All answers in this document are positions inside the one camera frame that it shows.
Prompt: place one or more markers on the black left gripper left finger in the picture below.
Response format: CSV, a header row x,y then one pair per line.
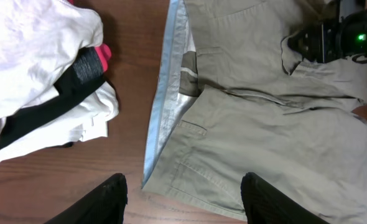
x,y
103,205

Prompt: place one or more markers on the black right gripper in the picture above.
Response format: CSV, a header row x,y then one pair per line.
x,y
316,42

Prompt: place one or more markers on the red garment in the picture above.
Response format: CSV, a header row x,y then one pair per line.
x,y
104,56

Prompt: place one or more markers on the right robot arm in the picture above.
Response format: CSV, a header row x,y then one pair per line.
x,y
341,35

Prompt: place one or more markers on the white top garment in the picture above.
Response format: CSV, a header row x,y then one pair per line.
x,y
39,40

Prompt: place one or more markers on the white garment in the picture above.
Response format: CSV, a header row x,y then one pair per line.
x,y
86,121
39,40

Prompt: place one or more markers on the khaki grey shorts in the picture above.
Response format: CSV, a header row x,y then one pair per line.
x,y
264,109

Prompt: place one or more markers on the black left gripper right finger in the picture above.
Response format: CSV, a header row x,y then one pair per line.
x,y
264,204

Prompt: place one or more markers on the white bottom garment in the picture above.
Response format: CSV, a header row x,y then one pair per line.
x,y
86,121

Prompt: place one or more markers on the black garment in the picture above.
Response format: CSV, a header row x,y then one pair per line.
x,y
72,88

